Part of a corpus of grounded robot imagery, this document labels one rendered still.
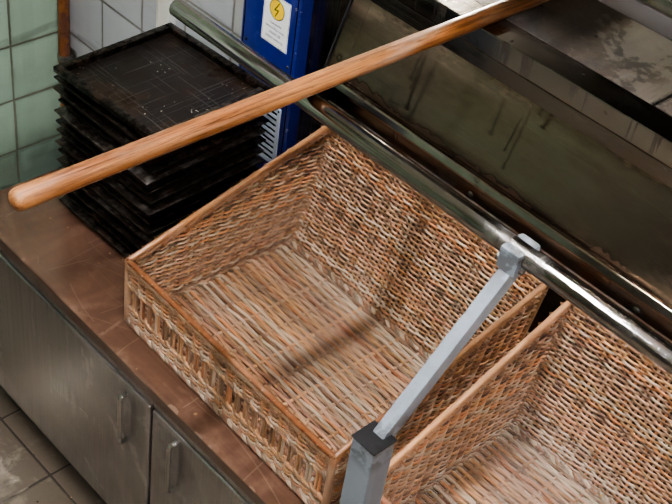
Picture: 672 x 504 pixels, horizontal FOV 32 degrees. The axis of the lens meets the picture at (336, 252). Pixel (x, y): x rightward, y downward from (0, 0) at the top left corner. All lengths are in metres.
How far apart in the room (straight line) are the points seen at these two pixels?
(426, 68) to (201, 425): 0.72
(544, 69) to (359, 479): 0.71
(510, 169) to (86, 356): 0.86
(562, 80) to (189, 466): 0.91
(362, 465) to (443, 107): 0.74
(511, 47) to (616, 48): 0.18
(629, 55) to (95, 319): 1.04
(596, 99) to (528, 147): 0.18
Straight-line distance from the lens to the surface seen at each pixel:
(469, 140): 2.03
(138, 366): 2.10
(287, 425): 1.86
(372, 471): 1.55
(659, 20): 1.56
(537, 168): 1.96
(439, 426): 1.83
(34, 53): 3.01
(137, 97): 2.18
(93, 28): 2.91
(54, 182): 1.47
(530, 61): 1.90
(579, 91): 1.86
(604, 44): 1.99
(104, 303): 2.22
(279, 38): 2.29
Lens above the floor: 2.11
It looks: 40 degrees down
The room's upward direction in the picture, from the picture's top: 9 degrees clockwise
